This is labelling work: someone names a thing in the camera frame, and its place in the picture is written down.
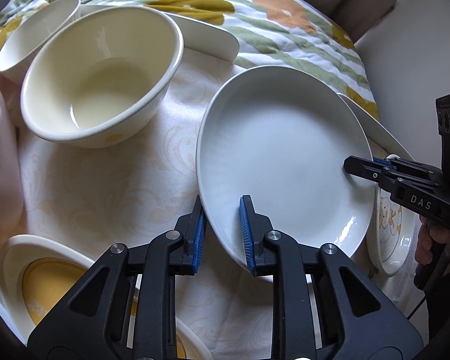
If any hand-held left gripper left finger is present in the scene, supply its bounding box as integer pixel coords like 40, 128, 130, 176
27, 195, 209, 360

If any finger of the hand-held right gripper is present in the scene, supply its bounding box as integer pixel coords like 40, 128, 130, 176
343, 155, 402, 196
372, 157, 443, 188

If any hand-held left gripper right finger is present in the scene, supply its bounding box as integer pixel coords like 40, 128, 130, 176
239, 195, 424, 360

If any white round plate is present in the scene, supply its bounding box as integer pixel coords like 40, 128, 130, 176
196, 65, 376, 284
337, 93, 421, 162

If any cream bowl with yellow inside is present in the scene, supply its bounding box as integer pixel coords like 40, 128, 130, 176
0, 234, 212, 360

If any large cream bowl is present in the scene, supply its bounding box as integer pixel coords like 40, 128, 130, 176
20, 5, 184, 149

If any person's right hand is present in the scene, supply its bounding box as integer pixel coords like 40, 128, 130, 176
415, 223, 437, 269

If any cream patterned tablecloth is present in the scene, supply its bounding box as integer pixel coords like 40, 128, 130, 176
0, 49, 428, 360

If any floral striped blanket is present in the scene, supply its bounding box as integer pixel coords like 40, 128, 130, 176
0, 0, 379, 121

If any white rectangular plate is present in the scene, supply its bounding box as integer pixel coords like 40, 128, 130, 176
79, 4, 241, 64

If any small cream bowl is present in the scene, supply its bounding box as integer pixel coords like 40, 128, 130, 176
0, 0, 82, 83

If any black cable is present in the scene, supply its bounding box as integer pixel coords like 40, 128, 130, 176
407, 289, 430, 319

